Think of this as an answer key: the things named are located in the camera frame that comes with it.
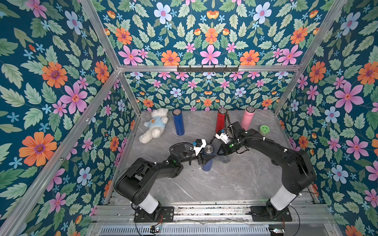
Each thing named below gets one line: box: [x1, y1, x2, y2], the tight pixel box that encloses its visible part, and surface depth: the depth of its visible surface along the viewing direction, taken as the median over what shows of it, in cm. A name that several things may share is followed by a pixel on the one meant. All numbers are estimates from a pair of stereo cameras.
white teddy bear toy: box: [138, 108, 169, 144], surface depth 103 cm
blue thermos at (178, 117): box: [172, 109, 186, 136], surface depth 97 cm
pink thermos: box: [241, 106, 256, 132], surface depth 95 cm
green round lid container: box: [259, 124, 271, 137], surface depth 106 cm
